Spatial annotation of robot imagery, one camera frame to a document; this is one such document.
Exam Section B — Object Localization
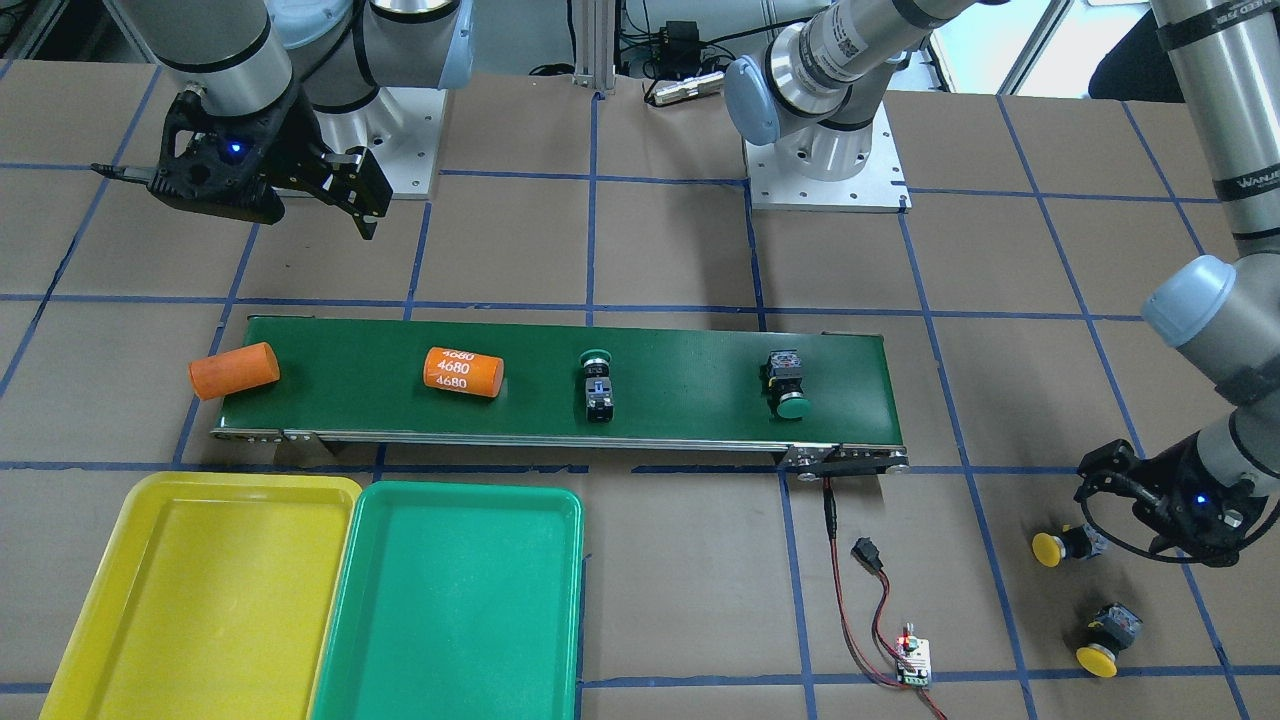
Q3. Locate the black power adapter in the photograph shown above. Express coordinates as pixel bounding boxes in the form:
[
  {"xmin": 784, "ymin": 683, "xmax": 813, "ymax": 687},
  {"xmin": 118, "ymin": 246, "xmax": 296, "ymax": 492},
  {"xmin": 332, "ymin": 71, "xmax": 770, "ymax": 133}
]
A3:
[{"xmin": 655, "ymin": 20, "xmax": 701, "ymax": 70}]

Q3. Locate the silver cylindrical connector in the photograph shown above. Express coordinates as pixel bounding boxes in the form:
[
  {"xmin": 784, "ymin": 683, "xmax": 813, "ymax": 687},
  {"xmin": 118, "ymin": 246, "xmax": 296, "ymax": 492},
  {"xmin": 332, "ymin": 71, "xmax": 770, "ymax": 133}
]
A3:
[{"xmin": 644, "ymin": 70, "xmax": 724, "ymax": 108}]

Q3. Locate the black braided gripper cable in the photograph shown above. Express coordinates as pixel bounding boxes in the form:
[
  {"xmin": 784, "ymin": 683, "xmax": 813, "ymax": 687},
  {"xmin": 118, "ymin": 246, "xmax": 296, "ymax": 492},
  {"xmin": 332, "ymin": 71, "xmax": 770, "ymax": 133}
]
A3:
[{"xmin": 1076, "ymin": 470, "xmax": 1251, "ymax": 565}]

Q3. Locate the green push button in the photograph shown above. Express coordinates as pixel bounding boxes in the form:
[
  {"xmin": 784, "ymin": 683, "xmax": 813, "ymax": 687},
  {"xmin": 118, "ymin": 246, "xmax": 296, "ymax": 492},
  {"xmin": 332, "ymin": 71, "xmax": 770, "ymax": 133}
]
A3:
[
  {"xmin": 579, "ymin": 348, "xmax": 614, "ymax": 423},
  {"xmin": 763, "ymin": 348, "xmax": 812, "ymax": 420}
]

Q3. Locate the orange cylinder marked 4680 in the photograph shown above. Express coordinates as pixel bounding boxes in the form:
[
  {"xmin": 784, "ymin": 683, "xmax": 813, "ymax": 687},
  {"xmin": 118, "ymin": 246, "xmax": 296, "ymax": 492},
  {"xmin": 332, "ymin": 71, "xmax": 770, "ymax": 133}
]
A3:
[{"xmin": 422, "ymin": 346, "xmax": 506, "ymax": 398}]

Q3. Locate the black gripper over trays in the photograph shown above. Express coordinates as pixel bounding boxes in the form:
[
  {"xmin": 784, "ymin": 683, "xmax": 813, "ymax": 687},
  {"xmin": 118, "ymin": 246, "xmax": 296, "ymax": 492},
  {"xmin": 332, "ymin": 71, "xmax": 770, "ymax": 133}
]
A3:
[{"xmin": 92, "ymin": 90, "xmax": 393, "ymax": 241}]

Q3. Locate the robot arm by buttons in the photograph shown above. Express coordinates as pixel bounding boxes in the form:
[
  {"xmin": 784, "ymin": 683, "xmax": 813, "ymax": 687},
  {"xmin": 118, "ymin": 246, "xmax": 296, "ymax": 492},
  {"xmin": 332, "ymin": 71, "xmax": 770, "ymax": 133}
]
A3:
[{"xmin": 724, "ymin": 1, "xmax": 1277, "ymax": 568}]

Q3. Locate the green plastic tray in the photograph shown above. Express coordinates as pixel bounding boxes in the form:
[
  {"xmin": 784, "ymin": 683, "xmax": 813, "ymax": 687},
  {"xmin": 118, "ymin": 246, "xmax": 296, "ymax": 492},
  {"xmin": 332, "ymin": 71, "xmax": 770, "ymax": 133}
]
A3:
[{"xmin": 312, "ymin": 480, "xmax": 584, "ymax": 719}]

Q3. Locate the green conveyor belt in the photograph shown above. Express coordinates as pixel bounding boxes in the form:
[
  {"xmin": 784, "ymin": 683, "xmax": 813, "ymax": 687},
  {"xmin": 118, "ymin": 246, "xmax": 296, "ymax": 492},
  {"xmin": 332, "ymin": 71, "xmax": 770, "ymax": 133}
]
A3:
[{"xmin": 211, "ymin": 315, "xmax": 910, "ymax": 477}]

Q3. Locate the yellow push button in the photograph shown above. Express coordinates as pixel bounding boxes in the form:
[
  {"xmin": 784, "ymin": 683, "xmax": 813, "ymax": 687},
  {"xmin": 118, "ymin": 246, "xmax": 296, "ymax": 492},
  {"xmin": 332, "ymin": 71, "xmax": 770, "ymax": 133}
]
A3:
[
  {"xmin": 1075, "ymin": 603, "xmax": 1144, "ymax": 678},
  {"xmin": 1030, "ymin": 523, "xmax": 1110, "ymax": 568}
]

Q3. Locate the yellow plastic tray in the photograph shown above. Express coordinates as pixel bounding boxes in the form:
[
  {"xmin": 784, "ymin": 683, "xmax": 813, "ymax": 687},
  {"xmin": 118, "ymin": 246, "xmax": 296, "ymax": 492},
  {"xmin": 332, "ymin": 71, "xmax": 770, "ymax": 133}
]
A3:
[{"xmin": 41, "ymin": 471, "xmax": 361, "ymax": 719}]

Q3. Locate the red black power cable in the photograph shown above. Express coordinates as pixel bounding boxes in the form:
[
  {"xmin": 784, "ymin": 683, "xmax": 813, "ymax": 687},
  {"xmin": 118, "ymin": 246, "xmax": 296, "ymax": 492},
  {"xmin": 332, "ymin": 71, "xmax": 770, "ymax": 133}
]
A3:
[{"xmin": 822, "ymin": 478, "xmax": 948, "ymax": 720}]

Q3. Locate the plain orange cylinder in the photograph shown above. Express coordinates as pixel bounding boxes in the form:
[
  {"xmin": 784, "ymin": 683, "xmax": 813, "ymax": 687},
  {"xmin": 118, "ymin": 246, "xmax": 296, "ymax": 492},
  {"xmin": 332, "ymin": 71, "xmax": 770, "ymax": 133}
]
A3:
[{"xmin": 187, "ymin": 342, "xmax": 282, "ymax": 401}]

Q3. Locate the aluminium frame post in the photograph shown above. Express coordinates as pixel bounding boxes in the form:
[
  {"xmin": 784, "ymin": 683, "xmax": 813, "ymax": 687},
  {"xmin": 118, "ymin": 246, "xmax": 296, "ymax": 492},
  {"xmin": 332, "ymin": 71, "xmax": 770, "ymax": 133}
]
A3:
[{"xmin": 570, "ymin": 1, "xmax": 620, "ymax": 97}]

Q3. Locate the small controller circuit board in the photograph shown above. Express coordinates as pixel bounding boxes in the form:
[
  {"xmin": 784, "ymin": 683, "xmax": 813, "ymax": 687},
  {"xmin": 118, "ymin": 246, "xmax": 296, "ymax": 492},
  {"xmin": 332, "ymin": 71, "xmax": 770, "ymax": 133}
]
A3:
[{"xmin": 893, "ymin": 623, "xmax": 933, "ymax": 691}]

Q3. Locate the black gripper by buttons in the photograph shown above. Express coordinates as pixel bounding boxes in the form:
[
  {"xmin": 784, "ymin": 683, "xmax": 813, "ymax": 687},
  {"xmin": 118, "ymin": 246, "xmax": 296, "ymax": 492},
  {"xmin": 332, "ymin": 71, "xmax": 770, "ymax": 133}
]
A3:
[{"xmin": 1076, "ymin": 436, "xmax": 1271, "ymax": 568}]

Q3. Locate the robot arm over trays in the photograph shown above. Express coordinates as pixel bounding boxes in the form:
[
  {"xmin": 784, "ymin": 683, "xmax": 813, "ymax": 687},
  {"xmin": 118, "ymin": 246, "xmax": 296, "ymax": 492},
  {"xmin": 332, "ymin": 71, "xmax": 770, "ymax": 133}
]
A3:
[{"xmin": 93, "ymin": 1, "xmax": 474, "ymax": 240}]

